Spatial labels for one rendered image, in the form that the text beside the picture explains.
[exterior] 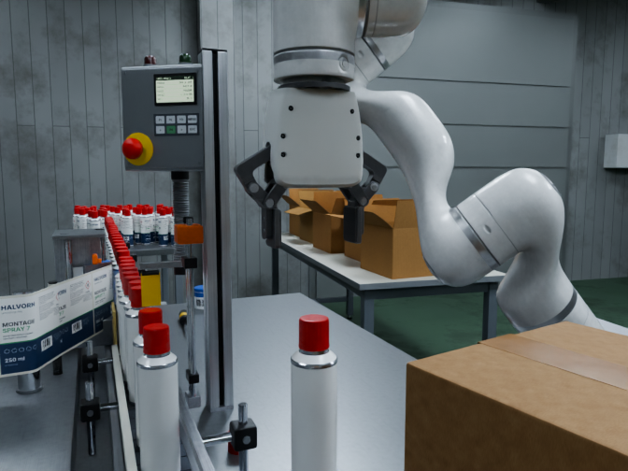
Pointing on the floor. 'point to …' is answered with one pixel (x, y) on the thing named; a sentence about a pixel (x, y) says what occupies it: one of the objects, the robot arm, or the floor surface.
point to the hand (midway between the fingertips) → (314, 235)
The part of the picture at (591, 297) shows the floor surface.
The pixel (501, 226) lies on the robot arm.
